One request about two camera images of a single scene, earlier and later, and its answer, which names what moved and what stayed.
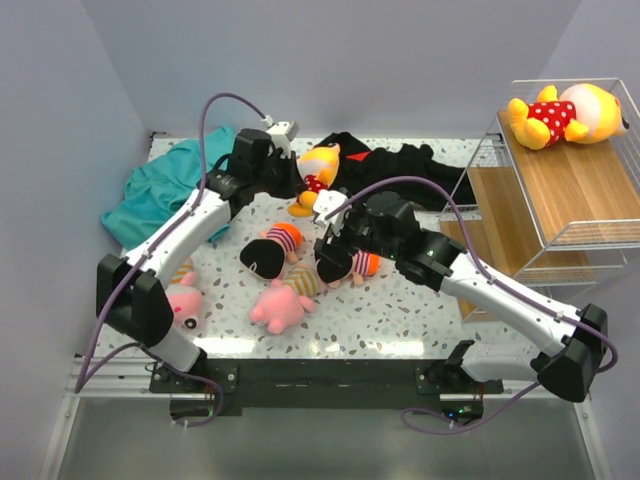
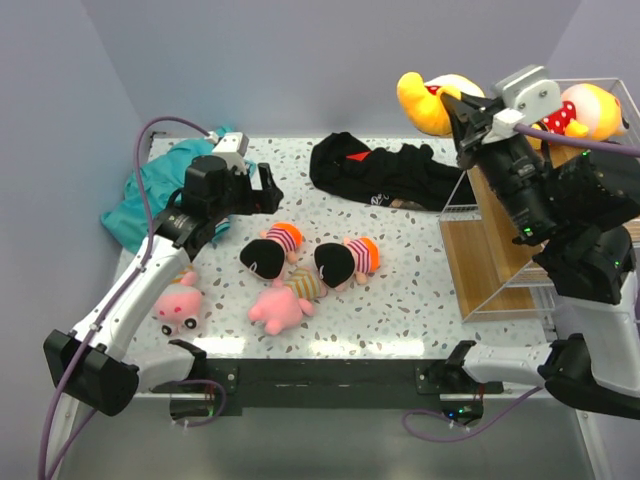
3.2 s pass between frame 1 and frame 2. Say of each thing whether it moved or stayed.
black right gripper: moved
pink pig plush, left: stayed
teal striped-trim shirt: stayed
